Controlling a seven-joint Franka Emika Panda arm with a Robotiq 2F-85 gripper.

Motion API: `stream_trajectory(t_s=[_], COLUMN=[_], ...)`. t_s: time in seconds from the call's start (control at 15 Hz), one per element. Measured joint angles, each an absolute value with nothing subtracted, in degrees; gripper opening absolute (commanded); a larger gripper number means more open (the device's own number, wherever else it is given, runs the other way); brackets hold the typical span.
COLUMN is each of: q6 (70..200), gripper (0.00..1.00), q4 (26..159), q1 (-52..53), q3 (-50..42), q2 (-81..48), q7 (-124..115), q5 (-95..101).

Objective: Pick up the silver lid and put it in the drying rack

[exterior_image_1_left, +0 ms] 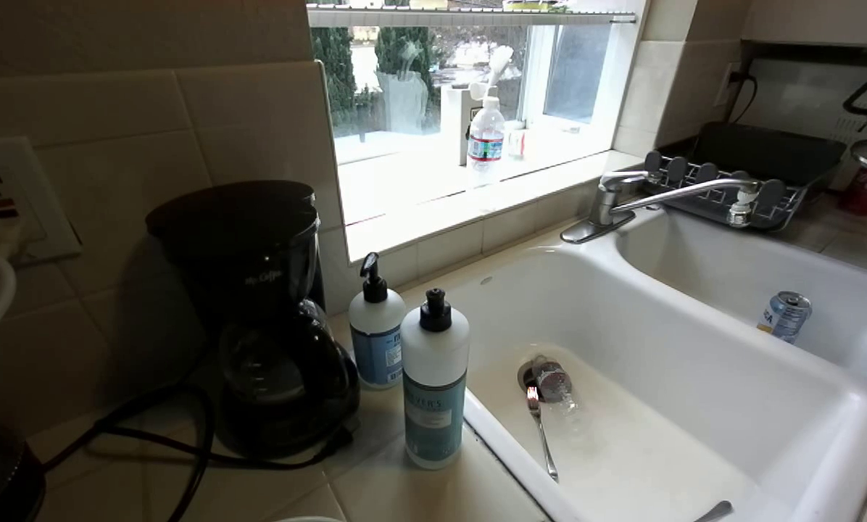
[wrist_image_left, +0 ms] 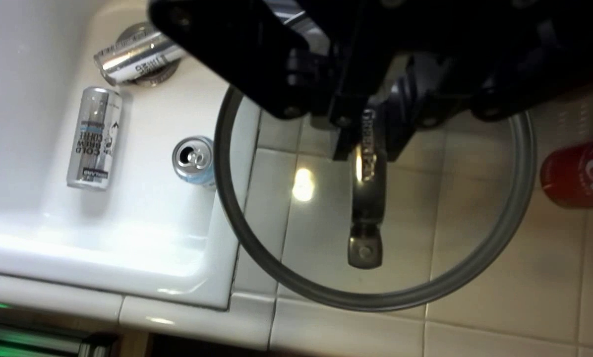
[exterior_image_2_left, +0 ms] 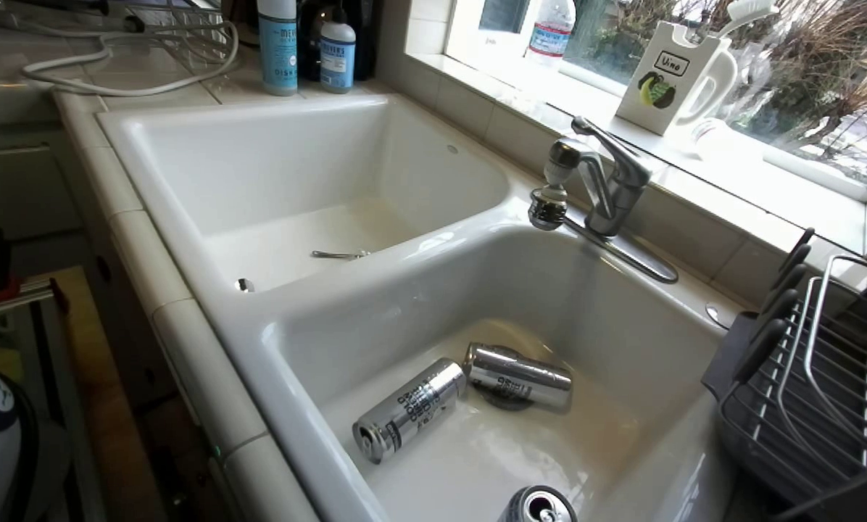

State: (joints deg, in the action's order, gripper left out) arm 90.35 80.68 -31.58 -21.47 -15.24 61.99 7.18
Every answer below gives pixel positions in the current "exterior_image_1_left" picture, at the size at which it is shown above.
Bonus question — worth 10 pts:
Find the black power cord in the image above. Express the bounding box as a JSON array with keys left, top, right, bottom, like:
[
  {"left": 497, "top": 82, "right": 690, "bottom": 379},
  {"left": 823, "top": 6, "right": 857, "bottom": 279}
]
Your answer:
[{"left": 40, "top": 382, "right": 358, "bottom": 522}]

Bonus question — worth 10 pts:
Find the silver can with pull tab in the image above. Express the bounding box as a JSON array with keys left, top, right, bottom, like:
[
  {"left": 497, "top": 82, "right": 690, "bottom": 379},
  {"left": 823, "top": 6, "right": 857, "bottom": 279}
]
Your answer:
[{"left": 758, "top": 286, "right": 816, "bottom": 346}]

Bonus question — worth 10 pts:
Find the black coffee maker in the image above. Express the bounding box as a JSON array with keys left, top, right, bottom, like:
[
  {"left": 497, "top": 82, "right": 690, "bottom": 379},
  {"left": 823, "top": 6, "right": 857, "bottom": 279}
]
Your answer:
[{"left": 145, "top": 176, "right": 362, "bottom": 462}]

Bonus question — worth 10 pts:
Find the tall white blue soap bottle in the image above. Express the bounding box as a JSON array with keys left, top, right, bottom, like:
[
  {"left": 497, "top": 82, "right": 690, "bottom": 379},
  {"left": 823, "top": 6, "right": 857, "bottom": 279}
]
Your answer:
[{"left": 397, "top": 283, "right": 473, "bottom": 473}]

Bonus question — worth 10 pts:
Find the window with white frame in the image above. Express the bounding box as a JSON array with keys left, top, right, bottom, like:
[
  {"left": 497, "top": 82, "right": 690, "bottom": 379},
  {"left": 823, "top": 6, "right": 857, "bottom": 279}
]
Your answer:
[{"left": 306, "top": 0, "right": 648, "bottom": 264}]

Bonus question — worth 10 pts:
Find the clear plastic water bottle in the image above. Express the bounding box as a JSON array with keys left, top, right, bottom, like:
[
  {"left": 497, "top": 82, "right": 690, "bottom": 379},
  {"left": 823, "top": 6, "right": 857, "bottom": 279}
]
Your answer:
[{"left": 468, "top": 92, "right": 509, "bottom": 186}]

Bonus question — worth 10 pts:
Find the chrome sink faucet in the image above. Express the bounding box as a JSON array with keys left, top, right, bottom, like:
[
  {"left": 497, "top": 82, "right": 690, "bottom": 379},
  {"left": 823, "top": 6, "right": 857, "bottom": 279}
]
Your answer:
[{"left": 560, "top": 167, "right": 763, "bottom": 243}]

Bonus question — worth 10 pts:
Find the metal sink drain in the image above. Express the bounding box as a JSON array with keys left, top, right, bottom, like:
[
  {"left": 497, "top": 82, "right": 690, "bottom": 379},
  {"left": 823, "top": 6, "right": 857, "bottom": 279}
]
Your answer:
[{"left": 516, "top": 354, "right": 581, "bottom": 405}]

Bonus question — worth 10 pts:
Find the small white blue pump bottle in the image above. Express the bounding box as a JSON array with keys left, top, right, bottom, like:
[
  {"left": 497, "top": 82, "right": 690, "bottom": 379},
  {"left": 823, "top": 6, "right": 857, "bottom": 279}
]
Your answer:
[{"left": 346, "top": 250, "right": 409, "bottom": 391}]

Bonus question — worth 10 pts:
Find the metal spoon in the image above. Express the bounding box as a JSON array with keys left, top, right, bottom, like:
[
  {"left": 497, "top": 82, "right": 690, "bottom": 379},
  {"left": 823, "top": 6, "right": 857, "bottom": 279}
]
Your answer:
[{"left": 522, "top": 379, "right": 562, "bottom": 483}]

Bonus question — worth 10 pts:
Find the white wall cabinet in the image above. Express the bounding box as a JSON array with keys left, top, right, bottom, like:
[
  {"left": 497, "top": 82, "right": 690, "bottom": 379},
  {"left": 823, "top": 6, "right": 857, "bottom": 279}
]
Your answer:
[{"left": 741, "top": 0, "right": 867, "bottom": 51}]

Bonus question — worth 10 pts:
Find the black wire dish rack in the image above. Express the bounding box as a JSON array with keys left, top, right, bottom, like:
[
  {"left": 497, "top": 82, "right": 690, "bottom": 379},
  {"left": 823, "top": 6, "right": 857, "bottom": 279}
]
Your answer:
[{"left": 638, "top": 121, "right": 851, "bottom": 234}]

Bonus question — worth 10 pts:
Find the white wall outlet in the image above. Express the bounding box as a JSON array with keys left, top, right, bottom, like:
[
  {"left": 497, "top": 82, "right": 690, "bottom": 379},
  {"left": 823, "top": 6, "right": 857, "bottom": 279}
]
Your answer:
[{"left": 0, "top": 135, "right": 84, "bottom": 269}]

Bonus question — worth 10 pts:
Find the white double basin sink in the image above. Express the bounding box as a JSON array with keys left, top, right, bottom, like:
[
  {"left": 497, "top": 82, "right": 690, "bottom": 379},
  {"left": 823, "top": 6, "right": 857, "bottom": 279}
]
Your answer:
[{"left": 429, "top": 206, "right": 867, "bottom": 522}]

